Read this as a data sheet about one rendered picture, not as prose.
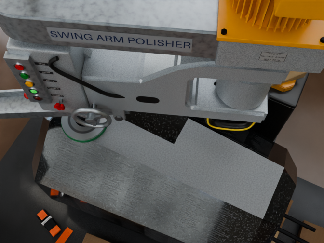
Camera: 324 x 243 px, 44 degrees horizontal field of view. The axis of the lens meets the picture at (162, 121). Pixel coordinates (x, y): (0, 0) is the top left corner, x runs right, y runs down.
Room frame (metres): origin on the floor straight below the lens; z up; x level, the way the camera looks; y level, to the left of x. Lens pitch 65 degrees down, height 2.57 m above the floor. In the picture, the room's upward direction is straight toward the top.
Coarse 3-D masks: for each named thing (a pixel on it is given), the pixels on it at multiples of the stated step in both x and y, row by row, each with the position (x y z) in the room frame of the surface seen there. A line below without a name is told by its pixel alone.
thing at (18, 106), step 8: (0, 96) 0.91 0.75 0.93; (8, 96) 0.90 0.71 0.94; (16, 96) 0.90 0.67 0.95; (0, 104) 0.87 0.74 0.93; (8, 104) 0.86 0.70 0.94; (16, 104) 0.86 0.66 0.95; (24, 104) 0.85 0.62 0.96; (32, 104) 0.84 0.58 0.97; (0, 112) 0.80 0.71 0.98; (8, 112) 0.79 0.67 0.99; (16, 112) 0.79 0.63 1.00; (24, 112) 0.78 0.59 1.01; (32, 112) 0.78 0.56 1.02; (40, 112) 0.77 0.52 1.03; (48, 112) 0.77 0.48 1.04; (56, 112) 0.77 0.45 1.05; (64, 112) 0.76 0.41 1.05; (128, 112) 0.74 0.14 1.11; (120, 120) 0.70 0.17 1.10
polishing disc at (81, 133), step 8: (64, 120) 0.81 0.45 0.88; (72, 120) 0.81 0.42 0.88; (104, 120) 0.81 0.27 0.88; (64, 128) 0.77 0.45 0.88; (72, 128) 0.77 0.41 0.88; (80, 128) 0.77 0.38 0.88; (88, 128) 0.77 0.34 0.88; (96, 128) 0.77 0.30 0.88; (104, 128) 0.77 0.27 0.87; (72, 136) 0.73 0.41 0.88; (80, 136) 0.73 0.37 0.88; (88, 136) 0.73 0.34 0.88
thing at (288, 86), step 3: (288, 81) 1.08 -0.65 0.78; (291, 81) 1.08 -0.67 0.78; (294, 81) 1.08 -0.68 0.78; (279, 84) 1.06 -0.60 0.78; (282, 84) 1.06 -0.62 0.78; (285, 84) 1.06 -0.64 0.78; (288, 84) 1.06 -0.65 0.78; (291, 84) 1.06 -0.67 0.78; (273, 87) 1.06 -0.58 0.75; (276, 87) 1.05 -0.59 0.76; (279, 87) 1.05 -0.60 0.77; (282, 87) 1.05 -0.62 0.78; (285, 87) 1.04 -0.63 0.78; (288, 87) 1.05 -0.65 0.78; (291, 87) 1.05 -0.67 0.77; (279, 90) 1.05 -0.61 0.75; (282, 90) 1.04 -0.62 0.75; (285, 90) 1.04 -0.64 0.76; (288, 90) 1.05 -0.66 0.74
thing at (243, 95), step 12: (216, 84) 0.75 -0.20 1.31; (228, 84) 0.69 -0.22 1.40; (240, 84) 0.67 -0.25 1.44; (252, 84) 0.66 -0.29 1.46; (264, 84) 0.66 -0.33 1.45; (228, 96) 0.68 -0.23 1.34; (240, 96) 0.66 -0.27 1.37; (252, 96) 0.66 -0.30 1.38; (264, 96) 0.68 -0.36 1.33; (240, 108) 0.66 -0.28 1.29
